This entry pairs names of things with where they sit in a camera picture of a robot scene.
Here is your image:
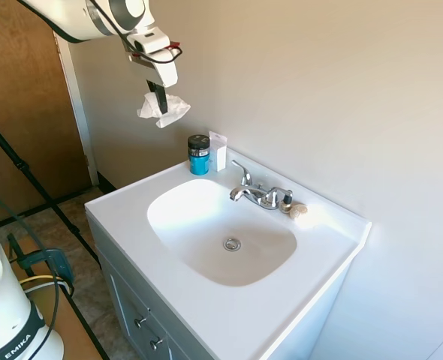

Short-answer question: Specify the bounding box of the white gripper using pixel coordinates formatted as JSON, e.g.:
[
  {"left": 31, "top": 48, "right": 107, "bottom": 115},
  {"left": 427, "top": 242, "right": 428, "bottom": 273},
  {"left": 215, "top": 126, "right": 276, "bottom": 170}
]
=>
[{"left": 125, "top": 47, "right": 179, "bottom": 116}]

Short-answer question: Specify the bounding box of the white tissue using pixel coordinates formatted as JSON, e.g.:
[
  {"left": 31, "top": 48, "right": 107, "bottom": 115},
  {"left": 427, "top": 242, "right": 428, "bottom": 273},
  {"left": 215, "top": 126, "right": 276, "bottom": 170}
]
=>
[{"left": 137, "top": 91, "right": 192, "bottom": 130}]

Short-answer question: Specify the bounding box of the blue jar with black lid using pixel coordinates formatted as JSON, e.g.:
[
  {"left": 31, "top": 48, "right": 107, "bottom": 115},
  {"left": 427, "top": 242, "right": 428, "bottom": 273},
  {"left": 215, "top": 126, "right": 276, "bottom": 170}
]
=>
[{"left": 186, "top": 134, "right": 212, "bottom": 176}]

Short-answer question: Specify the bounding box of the small white carton box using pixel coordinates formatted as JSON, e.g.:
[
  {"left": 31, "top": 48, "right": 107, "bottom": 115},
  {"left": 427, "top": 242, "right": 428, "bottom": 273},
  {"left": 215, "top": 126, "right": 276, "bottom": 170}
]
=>
[{"left": 207, "top": 130, "right": 228, "bottom": 173}]

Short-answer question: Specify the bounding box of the black baseboard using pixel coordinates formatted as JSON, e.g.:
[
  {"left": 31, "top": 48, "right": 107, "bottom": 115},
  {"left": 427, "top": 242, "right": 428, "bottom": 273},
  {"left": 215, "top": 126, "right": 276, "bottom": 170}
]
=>
[{"left": 95, "top": 170, "right": 118, "bottom": 195}]

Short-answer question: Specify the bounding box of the brown wooden door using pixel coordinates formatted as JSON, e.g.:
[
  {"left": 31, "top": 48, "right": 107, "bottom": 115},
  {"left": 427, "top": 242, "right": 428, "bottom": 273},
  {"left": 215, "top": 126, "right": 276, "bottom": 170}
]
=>
[{"left": 0, "top": 0, "right": 92, "bottom": 227}]

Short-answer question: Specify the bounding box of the chrome sink faucet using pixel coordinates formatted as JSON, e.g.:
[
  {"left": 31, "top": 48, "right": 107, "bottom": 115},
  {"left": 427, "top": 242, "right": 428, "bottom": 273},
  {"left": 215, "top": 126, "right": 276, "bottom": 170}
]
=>
[{"left": 228, "top": 160, "right": 294, "bottom": 212}]

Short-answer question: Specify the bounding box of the black tripod leg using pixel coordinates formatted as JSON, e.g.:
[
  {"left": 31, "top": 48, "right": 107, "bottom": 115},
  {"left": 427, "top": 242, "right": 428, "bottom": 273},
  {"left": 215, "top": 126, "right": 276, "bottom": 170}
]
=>
[{"left": 0, "top": 108, "right": 102, "bottom": 268}]

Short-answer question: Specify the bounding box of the small bottle with black cap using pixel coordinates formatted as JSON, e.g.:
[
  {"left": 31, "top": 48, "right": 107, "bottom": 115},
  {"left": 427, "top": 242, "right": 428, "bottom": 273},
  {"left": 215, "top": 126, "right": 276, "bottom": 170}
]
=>
[{"left": 279, "top": 190, "right": 294, "bottom": 213}]

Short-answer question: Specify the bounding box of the black floor threshold strip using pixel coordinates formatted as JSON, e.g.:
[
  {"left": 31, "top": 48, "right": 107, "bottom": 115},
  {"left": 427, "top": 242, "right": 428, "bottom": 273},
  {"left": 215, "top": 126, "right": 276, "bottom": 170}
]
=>
[{"left": 0, "top": 186, "right": 107, "bottom": 230}]

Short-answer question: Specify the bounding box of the beige seashell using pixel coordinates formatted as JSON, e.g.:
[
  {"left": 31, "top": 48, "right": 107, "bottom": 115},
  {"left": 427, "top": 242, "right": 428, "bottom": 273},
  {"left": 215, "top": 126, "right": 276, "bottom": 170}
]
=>
[{"left": 288, "top": 203, "right": 309, "bottom": 220}]

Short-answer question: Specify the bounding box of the blue grey bar clamp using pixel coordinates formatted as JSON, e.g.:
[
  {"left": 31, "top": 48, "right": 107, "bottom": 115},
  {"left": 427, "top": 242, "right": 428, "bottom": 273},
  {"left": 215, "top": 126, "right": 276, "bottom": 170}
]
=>
[{"left": 6, "top": 232, "right": 76, "bottom": 284}]

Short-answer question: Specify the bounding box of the grey vanity cabinet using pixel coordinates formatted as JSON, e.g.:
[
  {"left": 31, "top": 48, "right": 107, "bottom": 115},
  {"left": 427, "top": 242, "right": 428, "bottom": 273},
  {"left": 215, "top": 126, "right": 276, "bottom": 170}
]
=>
[{"left": 87, "top": 215, "right": 215, "bottom": 360}]

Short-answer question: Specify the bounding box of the white sink vanity top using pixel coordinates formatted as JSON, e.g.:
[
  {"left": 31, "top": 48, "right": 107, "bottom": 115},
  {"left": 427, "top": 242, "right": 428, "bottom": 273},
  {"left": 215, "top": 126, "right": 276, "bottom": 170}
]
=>
[{"left": 84, "top": 148, "right": 372, "bottom": 360}]

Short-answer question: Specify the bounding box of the wooden robot mounting board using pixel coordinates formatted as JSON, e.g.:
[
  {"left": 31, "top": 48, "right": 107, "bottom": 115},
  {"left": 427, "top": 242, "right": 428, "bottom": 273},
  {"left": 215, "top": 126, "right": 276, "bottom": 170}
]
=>
[{"left": 6, "top": 239, "right": 110, "bottom": 360}]

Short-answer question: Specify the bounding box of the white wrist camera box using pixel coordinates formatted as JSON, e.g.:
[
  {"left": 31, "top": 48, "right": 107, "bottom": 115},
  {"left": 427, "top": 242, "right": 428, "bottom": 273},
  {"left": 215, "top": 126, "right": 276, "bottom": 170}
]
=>
[{"left": 126, "top": 31, "right": 172, "bottom": 54}]

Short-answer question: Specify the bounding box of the white door frame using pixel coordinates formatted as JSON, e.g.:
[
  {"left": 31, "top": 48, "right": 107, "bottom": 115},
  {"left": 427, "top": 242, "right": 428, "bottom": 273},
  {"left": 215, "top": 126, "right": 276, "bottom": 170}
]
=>
[{"left": 51, "top": 30, "right": 101, "bottom": 187}]

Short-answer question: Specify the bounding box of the yellow cable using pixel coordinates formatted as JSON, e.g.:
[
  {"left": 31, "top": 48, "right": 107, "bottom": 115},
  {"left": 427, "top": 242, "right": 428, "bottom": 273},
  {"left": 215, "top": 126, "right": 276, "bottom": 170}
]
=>
[{"left": 20, "top": 274, "right": 74, "bottom": 290}]

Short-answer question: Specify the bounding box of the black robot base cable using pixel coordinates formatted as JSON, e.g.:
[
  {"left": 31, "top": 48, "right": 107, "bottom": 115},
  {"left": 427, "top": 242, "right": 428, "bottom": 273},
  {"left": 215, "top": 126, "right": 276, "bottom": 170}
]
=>
[{"left": 0, "top": 186, "right": 60, "bottom": 333}]

